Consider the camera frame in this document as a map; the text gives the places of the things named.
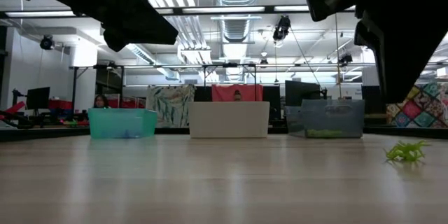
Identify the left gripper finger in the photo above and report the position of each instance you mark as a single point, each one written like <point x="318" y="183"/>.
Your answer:
<point x="147" y="28"/>

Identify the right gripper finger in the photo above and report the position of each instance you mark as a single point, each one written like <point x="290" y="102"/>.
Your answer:
<point x="399" y="59"/>

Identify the white building column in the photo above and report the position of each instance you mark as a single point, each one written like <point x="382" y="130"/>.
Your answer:
<point x="369" y="75"/>
<point x="83" y="73"/>

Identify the black partition panel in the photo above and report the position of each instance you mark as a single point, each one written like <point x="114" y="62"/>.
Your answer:
<point x="371" y="99"/>
<point x="203" y="94"/>
<point x="272" y="101"/>

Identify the black ceiling spotlight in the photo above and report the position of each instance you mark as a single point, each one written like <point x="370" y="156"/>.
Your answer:
<point x="281" y="28"/>
<point x="346" y="58"/>
<point x="47" y="43"/>

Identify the colourful patchwork quilt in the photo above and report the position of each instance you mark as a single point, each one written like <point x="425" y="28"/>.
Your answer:
<point x="423" y="110"/>

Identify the black beam with light strips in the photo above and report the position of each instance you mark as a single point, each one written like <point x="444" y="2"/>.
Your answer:
<point x="224" y="9"/>

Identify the leaf print cloth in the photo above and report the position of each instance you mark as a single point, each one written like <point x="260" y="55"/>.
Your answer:
<point x="171" y="105"/>

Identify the person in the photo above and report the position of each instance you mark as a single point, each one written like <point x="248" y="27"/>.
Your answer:
<point x="237" y="95"/>
<point x="101" y="101"/>

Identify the grey translucent plastic bin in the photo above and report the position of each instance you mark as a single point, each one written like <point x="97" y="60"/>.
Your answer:
<point x="332" y="117"/>

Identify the teal plastic bin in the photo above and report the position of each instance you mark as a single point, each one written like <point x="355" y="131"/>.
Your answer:
<point x="120" y="124"/>

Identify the red hanging cloth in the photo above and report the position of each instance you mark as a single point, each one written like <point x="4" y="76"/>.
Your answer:
<point x="224" y="92"/>

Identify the black computer monitor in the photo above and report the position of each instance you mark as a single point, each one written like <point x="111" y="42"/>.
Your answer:
<point x="302" y="92"/>
<point x="38" y="98"/>

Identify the white plastic bin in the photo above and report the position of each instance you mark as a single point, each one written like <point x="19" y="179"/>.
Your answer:
<point x="229" y="120"/>

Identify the red robot part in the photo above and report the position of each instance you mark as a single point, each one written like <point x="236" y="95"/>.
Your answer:
<point x="15" y="106"/>

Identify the black horizontal rail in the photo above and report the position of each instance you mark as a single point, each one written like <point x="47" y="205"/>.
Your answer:
<point x="157" y="66"/>

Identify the silver ceiling duct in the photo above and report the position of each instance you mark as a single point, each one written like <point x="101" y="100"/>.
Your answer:
<point x="236" y="7"/>

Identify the black vertical post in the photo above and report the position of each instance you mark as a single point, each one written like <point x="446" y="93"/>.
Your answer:
<point x="3" y="59"/>

